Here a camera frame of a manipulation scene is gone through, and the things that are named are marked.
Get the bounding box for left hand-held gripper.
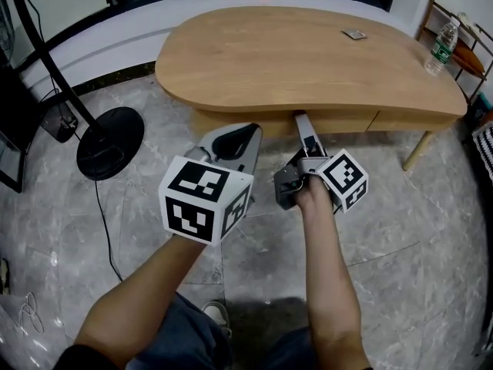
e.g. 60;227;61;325
158;123;264;247

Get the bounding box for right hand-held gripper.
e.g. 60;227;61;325
273;112;370;214

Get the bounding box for person's right forearm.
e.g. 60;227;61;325
296;175;373;370

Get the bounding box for person's left forearm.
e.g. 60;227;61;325
72;233;209;365

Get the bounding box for wooden coffee table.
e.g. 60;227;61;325
154;5;469;173

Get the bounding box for black standing fan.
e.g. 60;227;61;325
0;0;146;181

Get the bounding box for clear green label water bottle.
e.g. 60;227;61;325
423;15;461;77

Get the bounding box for wooden shelf rack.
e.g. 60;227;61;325
415;0;493;103

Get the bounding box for person's left shoe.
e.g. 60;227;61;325
202;301;232;338

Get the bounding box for black mesh waste bin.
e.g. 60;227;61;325
40;102;80;144

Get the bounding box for teal bag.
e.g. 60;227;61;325
468;92;493;130

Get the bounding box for black white striped blanket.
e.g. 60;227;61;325
471;123;493;173

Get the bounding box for person's blue jeans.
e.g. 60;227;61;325
126;291;320;370

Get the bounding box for crumpled beige cloth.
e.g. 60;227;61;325
457;12;478;30

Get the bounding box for black framed monitor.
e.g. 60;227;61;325
0;67;43;195

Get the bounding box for person's black printed shirt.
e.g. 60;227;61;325
57;344;128;370

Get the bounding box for black fan power cable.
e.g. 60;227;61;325
94;179;124;283

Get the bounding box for white floor cable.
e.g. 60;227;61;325
17;291;45;337

